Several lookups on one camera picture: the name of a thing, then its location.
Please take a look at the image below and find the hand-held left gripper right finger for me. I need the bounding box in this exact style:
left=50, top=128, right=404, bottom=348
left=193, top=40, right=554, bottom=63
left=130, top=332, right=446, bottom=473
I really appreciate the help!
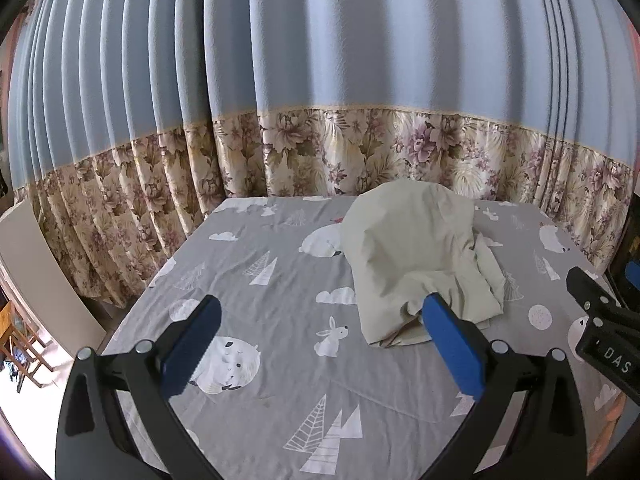
left=422, top=292, right=588, bottom=480

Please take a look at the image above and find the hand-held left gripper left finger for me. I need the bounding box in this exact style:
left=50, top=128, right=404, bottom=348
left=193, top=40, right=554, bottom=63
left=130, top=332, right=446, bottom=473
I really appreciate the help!
left=55, top=294, right=223, bottom=480

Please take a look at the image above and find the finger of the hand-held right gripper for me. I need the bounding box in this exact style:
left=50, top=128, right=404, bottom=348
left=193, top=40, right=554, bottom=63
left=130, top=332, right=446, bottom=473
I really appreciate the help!
left=566, top=266, right=631, bottom=317

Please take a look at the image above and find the pale green hooded jacket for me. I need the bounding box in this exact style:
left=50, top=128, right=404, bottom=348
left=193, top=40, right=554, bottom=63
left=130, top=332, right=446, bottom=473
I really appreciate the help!
left=341, top=180, right=506, bottom=348

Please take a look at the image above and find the person's right hand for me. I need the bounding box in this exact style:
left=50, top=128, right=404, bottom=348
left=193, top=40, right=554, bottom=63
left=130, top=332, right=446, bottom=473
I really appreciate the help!
left=589, top=392, right=628, bottom=468

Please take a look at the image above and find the grey animal print bed sheet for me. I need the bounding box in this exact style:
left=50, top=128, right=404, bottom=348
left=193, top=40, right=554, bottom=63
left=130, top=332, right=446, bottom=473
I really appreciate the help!
left=100, top=195, right=626, bottom=480

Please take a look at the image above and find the white panel board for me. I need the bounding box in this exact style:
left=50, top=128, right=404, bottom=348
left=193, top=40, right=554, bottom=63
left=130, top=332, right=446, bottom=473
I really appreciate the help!
left=0, top=199, right=107, bottom=346

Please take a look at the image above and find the wooden chair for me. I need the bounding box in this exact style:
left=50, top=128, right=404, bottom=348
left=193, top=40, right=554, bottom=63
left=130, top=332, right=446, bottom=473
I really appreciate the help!
left=0, top=300, right=53, bottom=392

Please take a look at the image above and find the blue and floral curtain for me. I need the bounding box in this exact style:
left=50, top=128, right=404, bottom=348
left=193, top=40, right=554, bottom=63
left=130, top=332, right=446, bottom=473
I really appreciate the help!
left=0, top=0, right=640, bottom=311

